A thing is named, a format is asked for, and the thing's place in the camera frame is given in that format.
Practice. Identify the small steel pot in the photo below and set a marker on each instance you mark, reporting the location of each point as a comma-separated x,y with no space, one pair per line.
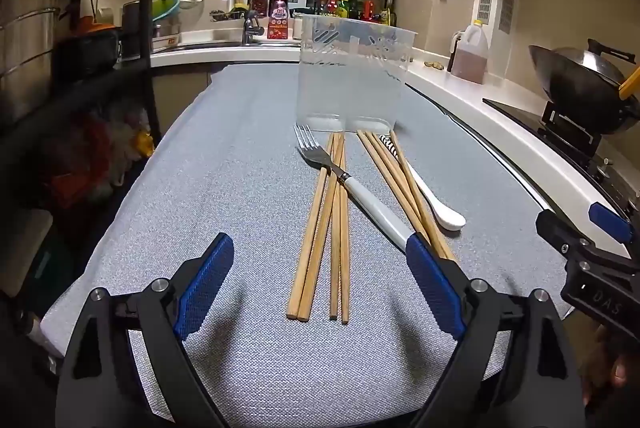
132,23

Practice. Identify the red dish soap bottle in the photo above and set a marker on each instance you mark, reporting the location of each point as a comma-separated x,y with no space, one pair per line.
278,18

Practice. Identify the clear plastic utensil container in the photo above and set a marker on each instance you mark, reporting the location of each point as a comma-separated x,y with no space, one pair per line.
350,78

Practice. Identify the steel kitchen sink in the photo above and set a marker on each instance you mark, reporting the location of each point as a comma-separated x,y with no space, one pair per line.
210,43

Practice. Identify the person's right hand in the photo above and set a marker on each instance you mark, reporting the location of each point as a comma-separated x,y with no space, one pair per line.
612,368

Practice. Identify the grey textured table mat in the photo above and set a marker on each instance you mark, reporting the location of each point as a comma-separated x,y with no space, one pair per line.
225,188

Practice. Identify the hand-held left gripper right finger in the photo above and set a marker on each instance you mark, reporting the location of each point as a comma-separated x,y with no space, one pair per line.
432,283

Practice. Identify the yellow-capped oil jug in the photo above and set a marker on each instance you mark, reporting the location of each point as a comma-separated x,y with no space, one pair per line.
470,58

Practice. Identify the large steel pot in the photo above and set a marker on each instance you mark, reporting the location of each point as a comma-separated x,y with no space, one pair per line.
30,48

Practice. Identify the orange and black bowl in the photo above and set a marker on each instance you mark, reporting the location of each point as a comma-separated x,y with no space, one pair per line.
90,48

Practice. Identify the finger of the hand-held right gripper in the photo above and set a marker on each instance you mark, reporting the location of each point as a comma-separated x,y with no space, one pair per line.
607,220
557,228

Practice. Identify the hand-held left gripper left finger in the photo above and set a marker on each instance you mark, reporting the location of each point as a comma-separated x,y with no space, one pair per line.
207,283

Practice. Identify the black storage shelf rack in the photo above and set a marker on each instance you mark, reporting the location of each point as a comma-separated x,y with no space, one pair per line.
146,33

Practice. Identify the row of condiment bottles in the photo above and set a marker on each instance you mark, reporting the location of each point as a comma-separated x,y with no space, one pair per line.
350,8

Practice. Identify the steel kitchen faucet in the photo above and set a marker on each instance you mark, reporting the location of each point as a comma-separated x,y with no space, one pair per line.
247,23

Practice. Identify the steel wok lid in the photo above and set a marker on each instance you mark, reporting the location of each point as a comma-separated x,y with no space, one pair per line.
595,60

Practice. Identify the red sauce jar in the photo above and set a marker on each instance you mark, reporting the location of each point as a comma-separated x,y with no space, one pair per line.
259,5

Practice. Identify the ginger pieces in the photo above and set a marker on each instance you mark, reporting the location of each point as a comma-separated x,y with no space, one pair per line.
434,65

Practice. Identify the black wok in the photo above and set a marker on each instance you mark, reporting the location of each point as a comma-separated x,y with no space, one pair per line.
580,98

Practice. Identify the white ceramic spoon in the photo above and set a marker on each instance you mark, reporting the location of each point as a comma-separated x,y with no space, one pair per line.
450,219

